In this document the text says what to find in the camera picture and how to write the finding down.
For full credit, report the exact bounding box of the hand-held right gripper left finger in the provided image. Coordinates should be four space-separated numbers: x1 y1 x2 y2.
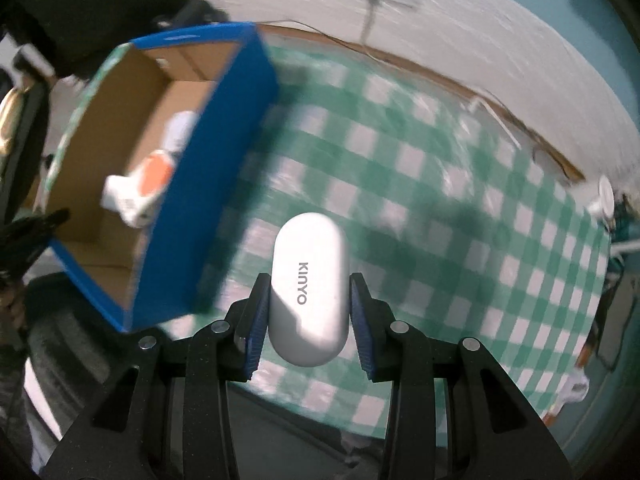
37 272 273 480

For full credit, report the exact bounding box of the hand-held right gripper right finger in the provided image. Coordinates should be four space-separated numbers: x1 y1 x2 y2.
350 272 571 480

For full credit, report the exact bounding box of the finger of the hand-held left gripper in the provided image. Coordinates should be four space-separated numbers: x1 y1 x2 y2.
0 208 71 281

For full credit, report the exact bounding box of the white oval case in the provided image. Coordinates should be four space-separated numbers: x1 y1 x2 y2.
268 212 351 367

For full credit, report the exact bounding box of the white orange square device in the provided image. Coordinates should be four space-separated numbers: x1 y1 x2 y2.
102 152 177 229

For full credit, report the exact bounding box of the blue-rimmed cardboard box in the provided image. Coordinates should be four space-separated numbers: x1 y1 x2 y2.
47 22 280 335

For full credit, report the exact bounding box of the green checkered tablecloth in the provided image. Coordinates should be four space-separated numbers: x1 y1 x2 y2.
42 30 613 428

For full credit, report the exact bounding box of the white power adapter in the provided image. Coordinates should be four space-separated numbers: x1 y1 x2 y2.
165 110 199 155

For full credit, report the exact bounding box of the dark bulky object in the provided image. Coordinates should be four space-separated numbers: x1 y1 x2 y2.
0 0 223 78

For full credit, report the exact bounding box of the white round object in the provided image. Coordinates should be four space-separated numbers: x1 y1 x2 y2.
586 175 617 231

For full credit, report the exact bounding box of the white cable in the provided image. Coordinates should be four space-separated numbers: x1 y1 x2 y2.
467 97 523 148

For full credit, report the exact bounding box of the plug with grey cable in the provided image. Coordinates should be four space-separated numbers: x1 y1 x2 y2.
357 0 380 45

